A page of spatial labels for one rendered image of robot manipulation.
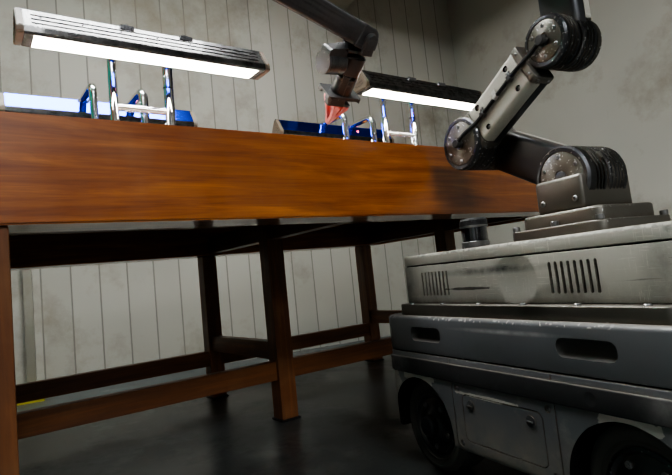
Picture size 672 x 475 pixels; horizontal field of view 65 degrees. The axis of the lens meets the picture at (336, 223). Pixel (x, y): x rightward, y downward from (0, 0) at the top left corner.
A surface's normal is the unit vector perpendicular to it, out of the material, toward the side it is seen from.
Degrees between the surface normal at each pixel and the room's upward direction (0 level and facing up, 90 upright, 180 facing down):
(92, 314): 90
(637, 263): 90
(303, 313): 90
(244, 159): 90
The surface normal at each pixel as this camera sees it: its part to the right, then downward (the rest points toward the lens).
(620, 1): -0.89, 0.05
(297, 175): 0.58, -0.14
